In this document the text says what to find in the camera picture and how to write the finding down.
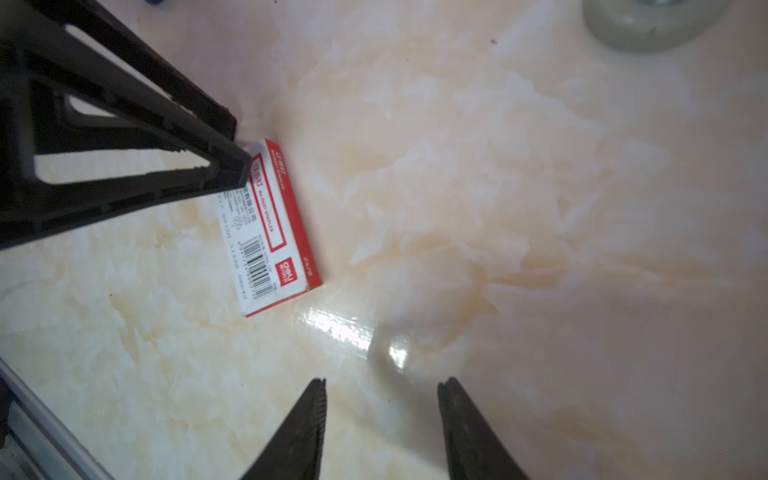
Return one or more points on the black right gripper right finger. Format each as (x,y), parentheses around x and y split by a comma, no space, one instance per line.
(473,450)

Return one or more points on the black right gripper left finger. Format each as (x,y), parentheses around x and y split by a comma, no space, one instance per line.
(295,449)

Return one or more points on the red white staple box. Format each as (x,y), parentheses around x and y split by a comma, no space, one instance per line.
(261,224)

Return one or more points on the aluminium front rail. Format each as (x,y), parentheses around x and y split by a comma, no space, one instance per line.
(35,444)

